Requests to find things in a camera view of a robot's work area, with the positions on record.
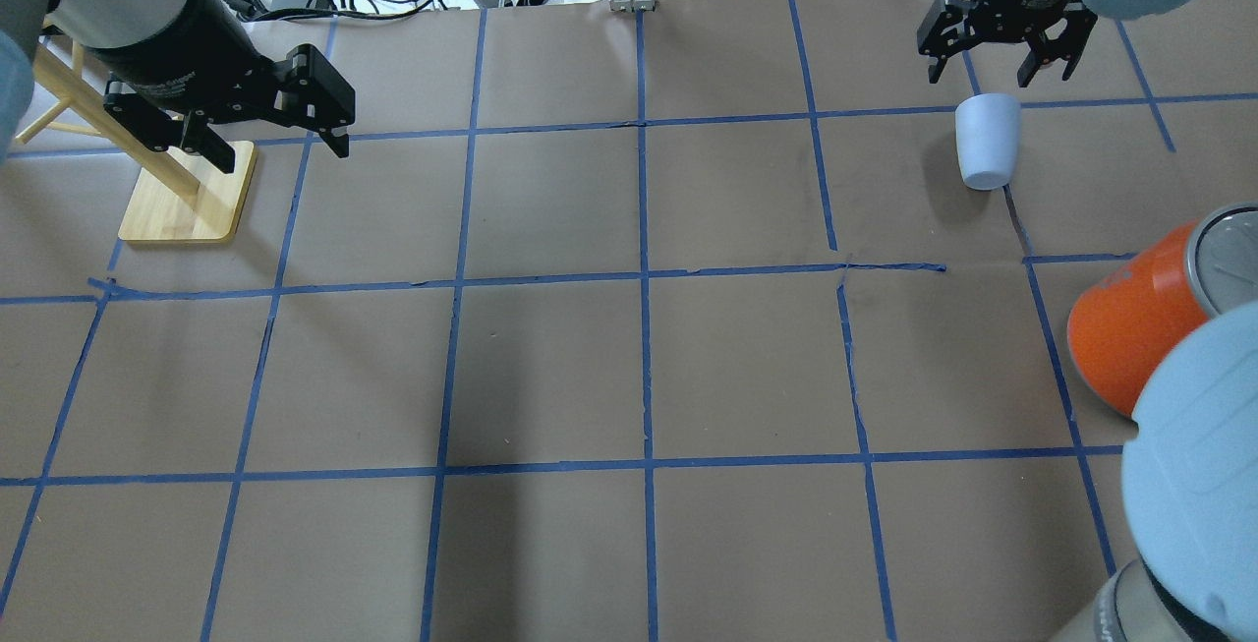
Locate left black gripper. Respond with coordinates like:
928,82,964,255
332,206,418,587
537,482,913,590
88,0,356,172

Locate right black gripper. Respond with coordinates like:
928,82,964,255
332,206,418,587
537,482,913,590
917,0,1097,89

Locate light blue cup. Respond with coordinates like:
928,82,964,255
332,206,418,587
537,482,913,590
955,92,1023,193

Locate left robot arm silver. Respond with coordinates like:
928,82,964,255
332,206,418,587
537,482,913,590
1,0,356,172

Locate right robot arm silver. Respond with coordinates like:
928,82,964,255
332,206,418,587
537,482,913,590
916,0,1255,641

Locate wooden cup stand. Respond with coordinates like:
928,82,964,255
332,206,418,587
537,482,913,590
14,42,257,245

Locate large orange can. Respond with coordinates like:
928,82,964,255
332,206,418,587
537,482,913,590
1066,201,1257,419

